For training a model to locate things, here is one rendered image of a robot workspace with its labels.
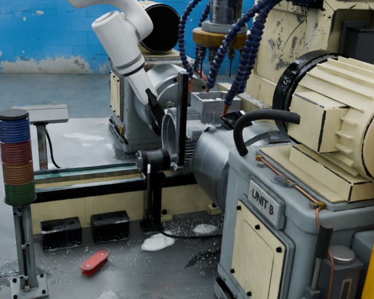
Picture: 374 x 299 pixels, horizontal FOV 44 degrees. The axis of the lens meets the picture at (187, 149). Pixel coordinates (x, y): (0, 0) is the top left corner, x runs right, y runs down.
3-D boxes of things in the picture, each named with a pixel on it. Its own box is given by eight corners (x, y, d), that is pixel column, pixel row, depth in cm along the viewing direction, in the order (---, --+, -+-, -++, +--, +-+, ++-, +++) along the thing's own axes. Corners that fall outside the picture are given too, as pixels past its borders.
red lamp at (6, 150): (31, 152, 96) (30, 131, 94) (33, 163, 91) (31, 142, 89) (0, 155, 94) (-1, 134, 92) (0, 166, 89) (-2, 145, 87)
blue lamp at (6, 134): (30, 131, 94) (28, 111, 93) (31, 142, 89) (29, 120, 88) (-1, 134, 92) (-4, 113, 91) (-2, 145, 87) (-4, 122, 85)
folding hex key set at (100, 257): (101, 255, 118) (100, 248, 117) (111, 258, 116) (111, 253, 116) (78, 273, 110) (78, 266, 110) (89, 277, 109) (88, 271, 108)
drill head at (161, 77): (181, 114, 195) (184, 55, 186) (216, 145, 163) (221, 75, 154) (123, 118, 187) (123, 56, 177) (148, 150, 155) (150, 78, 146)
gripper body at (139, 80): (116, 68, 135) (134, 99, 140) (124, 76, 126) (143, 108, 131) (138, 55, 136) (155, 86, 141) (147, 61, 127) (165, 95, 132)
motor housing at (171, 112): (216, 152, 155) (220, 98, 148) (240, 175, 139) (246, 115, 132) (159, 157, 149) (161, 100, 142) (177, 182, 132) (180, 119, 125)
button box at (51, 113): (67, 122, 150) (66, 107, 151) (69, 119, 144) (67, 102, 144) (11, 126, 144) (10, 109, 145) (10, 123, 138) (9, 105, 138)
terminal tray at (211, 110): (225, 113, 146) (227, 90, 143) (239, 123, 137) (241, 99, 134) (189, 114, 142) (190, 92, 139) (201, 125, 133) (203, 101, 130)
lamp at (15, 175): (33, 172, 98) (31, 152, 96) (35, 184, 92) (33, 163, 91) (3, 174, 96) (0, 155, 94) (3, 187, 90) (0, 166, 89)
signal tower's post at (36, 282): (46, 275, 109) (32, 105, 94) (48, 296, 102) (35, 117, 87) (10, 281, 106) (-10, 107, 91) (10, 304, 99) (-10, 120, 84)
